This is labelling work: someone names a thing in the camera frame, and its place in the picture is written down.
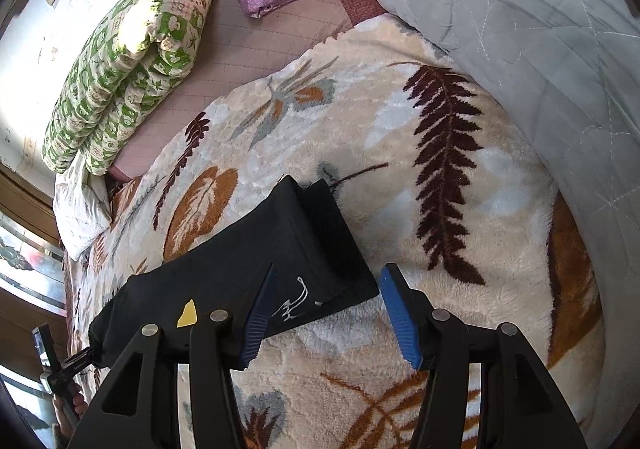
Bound wooden framed glass door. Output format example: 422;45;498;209
0;166;68;317

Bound black pants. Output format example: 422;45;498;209
89;175;379;370

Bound grey quilted blanket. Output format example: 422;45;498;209
371;0;640;430

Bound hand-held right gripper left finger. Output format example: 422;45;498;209
67;263;279;449

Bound pink bed sheet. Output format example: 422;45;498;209
112;0;396;180

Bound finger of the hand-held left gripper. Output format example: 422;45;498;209
65;346;101;375

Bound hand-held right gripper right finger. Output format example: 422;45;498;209
380;263;588;449

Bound leaf print plush blanket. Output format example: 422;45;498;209
62;12;608;449

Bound green patterned quilt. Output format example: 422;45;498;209
42;0;230;176

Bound white sprig print pillow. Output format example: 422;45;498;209
53;152;113;261

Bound person's left hand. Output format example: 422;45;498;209
52;379;88;435

